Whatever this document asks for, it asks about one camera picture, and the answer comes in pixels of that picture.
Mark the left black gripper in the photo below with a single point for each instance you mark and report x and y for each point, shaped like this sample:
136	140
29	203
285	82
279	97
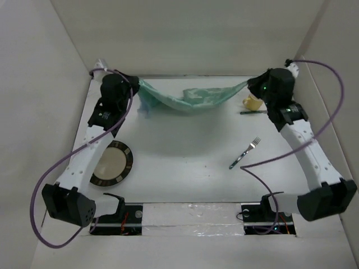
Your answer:
134	83

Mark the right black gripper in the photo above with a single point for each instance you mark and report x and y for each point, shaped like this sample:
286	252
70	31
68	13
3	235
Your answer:
254	83

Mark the green patterned cloth placemat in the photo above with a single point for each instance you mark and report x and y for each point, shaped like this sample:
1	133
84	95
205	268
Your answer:
193	100

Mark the dark rimmed dinner plate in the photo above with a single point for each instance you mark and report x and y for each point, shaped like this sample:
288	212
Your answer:
114	165

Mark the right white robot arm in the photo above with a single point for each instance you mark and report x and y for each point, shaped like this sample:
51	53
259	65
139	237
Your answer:
329	193

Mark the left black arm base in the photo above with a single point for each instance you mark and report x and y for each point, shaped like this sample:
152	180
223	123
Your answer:
127	223

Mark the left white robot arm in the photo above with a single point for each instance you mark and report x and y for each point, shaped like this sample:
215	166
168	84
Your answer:
65	200

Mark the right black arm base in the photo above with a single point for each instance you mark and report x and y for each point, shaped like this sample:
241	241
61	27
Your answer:
258	218

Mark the yellow mug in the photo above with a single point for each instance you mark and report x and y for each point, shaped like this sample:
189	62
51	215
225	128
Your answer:
252	103

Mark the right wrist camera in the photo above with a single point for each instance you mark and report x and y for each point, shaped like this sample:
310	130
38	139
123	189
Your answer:
292	67

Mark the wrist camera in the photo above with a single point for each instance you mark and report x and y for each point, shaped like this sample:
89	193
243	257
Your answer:
100	64
292	67

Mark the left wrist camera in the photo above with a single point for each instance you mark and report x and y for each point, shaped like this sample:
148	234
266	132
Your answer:
100	64

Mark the knife with green handle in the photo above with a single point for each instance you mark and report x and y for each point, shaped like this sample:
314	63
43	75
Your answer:
253	112

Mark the silver fork green handle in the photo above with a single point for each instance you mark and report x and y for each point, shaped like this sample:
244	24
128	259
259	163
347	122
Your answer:
250	147

